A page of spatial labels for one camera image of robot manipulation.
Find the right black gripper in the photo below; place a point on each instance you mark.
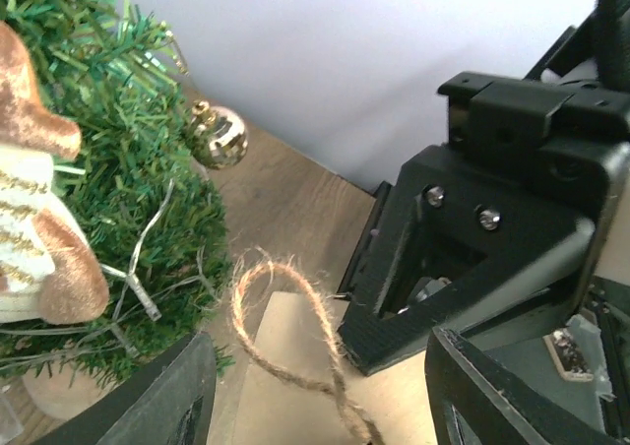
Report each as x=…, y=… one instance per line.
x=512, y=127

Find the gingerbread figure ornament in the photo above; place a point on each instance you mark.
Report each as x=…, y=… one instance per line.
x=48, y=270

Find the small green christmas tree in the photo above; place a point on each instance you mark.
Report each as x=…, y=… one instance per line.
x=154, y=223

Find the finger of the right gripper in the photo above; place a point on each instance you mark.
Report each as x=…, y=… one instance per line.
x=463, y=251

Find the smartphone on floor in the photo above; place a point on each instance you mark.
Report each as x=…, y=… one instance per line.
x=567, y=357

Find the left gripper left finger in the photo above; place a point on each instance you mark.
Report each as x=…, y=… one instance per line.
x=168, y=401

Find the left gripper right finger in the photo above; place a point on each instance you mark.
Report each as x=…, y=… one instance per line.
x=465, y=385

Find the brown heart ornament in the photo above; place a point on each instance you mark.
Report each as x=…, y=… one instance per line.
x=276, y=315

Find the clear battery box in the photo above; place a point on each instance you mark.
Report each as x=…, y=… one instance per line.
x=10, y=425

